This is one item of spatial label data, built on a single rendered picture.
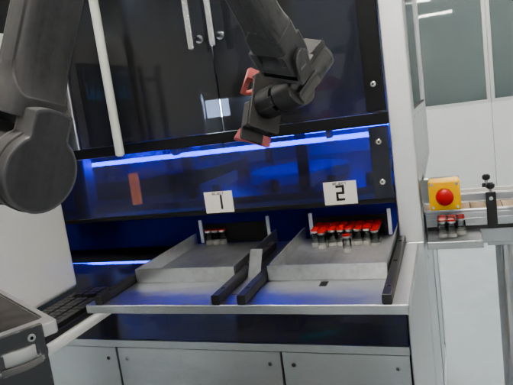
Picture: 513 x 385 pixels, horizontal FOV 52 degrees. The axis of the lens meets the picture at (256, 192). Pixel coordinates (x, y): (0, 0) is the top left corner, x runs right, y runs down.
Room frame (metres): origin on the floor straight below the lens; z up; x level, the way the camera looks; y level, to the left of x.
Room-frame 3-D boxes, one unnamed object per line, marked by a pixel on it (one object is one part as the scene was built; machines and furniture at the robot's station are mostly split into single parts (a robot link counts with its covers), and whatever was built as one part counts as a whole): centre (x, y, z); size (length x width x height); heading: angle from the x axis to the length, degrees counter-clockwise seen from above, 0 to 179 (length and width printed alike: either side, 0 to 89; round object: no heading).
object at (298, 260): (1.25, -0.18, 0.90); 0.34 x 0.26 x 0.04; 160
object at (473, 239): (1.31, -0.49, 0.87); 0.14 x 0.13 x 0.02; 160
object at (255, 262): (1.14, 0.04, 0.91); 0.14 x 0.03 x 0.06; 160
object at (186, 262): (1.37, 0.14, 0.90); 0.34 x 0.26 x 0.04; 160
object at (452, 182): (1.27, -0.46, 1.00); 0.08 x 0.07 x 0.07; 160
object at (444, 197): (1.23, -0.44, 1.00); 0.04 x 0.04 x 0.04; 70
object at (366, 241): (1.33, -0.21, 0.91); 0.18 x 0.02 x 0.05; 70
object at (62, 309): (1.26, 0.53, 0.82); 0.40 x 0.14 x 0.02; 159
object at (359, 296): (1.24, 0.00, 0.87); 0.70 x 0.48 x 0.02; 70
